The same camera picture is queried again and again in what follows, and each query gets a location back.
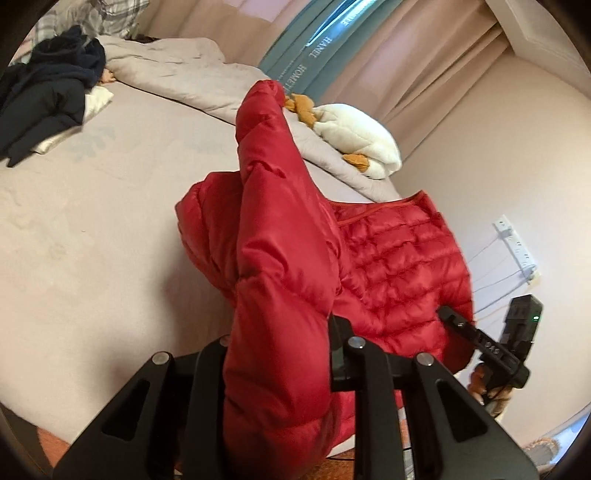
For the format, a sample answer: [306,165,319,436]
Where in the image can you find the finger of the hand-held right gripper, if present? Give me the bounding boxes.
[436,305,505,366]

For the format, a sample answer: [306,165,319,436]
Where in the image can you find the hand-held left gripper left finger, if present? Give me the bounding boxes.
[52,335,232,480]

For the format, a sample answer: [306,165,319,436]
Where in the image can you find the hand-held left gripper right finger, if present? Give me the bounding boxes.
[328,315,539,480]

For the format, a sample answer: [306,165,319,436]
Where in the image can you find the red puffer jacket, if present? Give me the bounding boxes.
[174,79,477,480]

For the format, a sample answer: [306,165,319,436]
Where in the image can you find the person's right hand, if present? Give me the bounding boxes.
[468,362,513,418]

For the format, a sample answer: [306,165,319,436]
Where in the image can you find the white power strip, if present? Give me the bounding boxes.
[492,213,541,283]

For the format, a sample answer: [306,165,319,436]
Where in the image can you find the bed with pale sheet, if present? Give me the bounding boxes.
[0,37,402,446]

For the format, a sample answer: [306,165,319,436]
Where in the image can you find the white goose plush toy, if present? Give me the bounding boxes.
[283,93,403,181]

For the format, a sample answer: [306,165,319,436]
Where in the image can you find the pink curtain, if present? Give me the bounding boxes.
[139,0,514,163]

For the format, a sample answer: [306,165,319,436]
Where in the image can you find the white cloth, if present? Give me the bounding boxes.
[31,85,115,155]

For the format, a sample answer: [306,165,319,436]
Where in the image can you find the pale grey quilt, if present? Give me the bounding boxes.
[98,36,402,204]

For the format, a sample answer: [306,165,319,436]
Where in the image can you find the dark navy jacket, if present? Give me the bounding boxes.
[0,64,89,168]

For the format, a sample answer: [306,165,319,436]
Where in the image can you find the teal curtain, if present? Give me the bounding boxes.
[257,0,370,94]

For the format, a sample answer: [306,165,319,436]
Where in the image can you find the plaid pillow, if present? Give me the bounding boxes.
[28,0,154,43]

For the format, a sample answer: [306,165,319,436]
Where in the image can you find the thin grey cable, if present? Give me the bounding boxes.
[463,234,505,260]
[470,271,534,289]

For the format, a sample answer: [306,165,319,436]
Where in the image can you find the white window frame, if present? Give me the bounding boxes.
[488,0,585,71]

